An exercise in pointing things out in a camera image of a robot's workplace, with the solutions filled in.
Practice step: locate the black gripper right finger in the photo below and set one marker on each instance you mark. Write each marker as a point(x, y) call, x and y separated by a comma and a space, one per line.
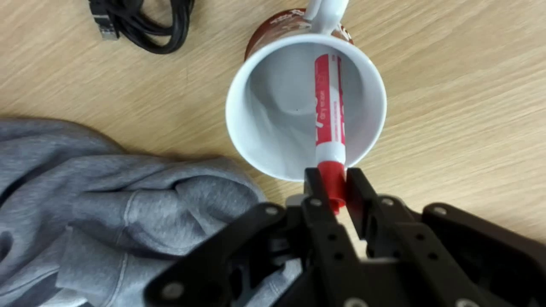
point(410, 249)

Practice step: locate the grey hoodie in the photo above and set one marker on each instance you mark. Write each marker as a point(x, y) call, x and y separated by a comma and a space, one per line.
point(113, 210)

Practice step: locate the white mug with red print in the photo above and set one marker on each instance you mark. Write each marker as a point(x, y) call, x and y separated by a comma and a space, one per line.
point(273, 107)

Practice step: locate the red and white marker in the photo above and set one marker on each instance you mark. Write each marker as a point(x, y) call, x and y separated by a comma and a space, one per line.
point(329, 113)

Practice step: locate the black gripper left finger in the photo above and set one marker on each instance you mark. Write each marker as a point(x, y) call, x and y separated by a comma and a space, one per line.
point(318, 227)

